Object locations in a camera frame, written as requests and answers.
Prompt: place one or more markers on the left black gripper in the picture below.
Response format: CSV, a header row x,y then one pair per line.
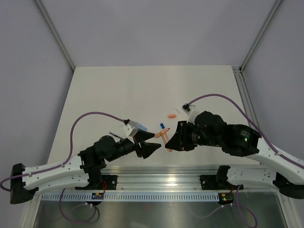
x,y
147,148

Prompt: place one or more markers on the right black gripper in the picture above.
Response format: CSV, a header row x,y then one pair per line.
x,y
180,141

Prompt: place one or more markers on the orange highlighter pen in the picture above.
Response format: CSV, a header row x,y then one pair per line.
x,y
165,138

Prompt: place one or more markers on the blue highlighter pen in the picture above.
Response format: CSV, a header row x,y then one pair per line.
x,y
141,127

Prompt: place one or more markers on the purple pen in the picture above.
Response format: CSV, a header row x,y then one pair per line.
x,y
115,135

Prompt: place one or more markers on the grey orange-tipped marker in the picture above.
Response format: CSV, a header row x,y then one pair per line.
x,y
162,132

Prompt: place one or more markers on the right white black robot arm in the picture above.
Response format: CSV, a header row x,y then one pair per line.
x,y
279,170

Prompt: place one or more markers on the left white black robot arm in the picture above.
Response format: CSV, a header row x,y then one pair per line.
x,y
81,172

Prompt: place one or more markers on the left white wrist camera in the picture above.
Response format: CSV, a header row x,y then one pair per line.
x,y
130,128

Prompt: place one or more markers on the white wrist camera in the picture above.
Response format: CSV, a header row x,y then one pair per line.
x,y
191,111
130,128

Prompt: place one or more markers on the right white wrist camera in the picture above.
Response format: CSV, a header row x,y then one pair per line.
x,y
191,111

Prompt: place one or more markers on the aluminium front rail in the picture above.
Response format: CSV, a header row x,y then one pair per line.
x,y
188,178

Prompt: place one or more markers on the aluminium rail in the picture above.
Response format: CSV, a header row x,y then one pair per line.
x,y
245,95
188,178

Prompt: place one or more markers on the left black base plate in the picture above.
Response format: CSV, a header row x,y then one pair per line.
x,y
109,182

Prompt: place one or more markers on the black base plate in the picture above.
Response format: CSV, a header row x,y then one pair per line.
x,y
214,182
109,182

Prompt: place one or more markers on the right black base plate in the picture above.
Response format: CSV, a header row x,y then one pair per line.
x,y
214,182

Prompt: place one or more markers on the white slotted cable duct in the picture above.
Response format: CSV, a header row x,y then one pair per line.
x,y
133,196

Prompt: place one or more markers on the right side aluminium rail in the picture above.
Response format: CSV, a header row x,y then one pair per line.
x,y
245,95

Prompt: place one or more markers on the right aluminium frame post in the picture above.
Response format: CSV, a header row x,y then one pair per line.
x,y
261,33

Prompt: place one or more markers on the aluminium frame post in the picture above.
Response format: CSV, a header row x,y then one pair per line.
x,y
54,32
261,33

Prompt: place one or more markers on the left aluminium frame post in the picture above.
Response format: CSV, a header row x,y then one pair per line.
x,y
54,32

